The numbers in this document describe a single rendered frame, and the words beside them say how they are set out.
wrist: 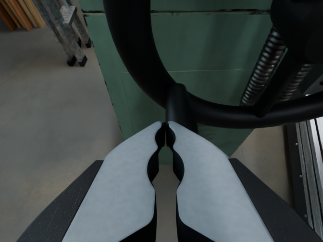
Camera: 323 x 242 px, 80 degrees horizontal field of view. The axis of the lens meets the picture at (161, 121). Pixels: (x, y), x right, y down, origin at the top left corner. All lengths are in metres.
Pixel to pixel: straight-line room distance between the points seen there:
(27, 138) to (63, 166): 0.26
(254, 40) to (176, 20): 0.15
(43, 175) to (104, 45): 0.77
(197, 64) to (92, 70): 0.99
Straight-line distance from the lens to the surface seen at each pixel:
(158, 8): 0.34
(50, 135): 1.12
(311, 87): 0.53
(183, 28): 0.36
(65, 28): 1.27
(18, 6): 1.80
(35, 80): 1.40
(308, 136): 0.97
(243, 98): 0.32
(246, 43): 0.41
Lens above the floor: 0.88
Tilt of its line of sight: 58 degrees down
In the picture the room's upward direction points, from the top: 2 degrees clockwise
